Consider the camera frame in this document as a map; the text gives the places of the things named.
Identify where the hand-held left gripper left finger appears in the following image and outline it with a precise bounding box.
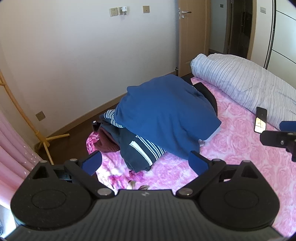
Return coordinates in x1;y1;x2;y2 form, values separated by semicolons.
28;151;115;198

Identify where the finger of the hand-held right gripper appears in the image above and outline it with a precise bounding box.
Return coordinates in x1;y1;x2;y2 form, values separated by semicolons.
260;130;296;162
279;120;296;131

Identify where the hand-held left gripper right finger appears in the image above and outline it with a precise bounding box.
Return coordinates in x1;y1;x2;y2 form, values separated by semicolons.
176;150;266;198

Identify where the blue sleeveless garment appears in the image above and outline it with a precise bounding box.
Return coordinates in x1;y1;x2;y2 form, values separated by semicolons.
115;74;222;160

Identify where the black smartphone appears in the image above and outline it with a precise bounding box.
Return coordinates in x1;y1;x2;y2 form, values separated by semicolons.
254;107;268;134

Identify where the maroon garment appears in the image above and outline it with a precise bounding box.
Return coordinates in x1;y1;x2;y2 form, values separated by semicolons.
95;127;121;153

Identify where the pink floral bed blanket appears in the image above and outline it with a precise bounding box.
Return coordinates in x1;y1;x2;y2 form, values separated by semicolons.
86;75;296;239

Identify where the dark teal white-striped garment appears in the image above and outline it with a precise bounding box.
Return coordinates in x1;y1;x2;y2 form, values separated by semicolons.
102;124;167;173

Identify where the navy thin-striped shirt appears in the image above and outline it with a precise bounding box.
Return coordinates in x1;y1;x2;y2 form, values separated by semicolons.
99;109;126;129

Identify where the white striped pillow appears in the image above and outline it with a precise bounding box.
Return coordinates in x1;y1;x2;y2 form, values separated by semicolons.
191;53;296;135

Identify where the black garment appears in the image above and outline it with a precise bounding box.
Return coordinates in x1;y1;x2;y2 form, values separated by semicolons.
182;76;218;117

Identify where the pink curtain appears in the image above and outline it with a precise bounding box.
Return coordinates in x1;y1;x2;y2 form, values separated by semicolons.
0;109;44;208

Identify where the white wardrobe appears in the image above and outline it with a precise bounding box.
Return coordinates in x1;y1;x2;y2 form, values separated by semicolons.
265;0;296;90

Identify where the wooden coat rack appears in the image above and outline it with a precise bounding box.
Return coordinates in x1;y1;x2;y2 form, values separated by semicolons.
0;70;70;165

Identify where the wooden door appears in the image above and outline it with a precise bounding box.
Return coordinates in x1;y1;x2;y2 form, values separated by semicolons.
177;0;211;77

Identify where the wooden door frame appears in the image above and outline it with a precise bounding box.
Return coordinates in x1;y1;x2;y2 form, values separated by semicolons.
222;0;258;61

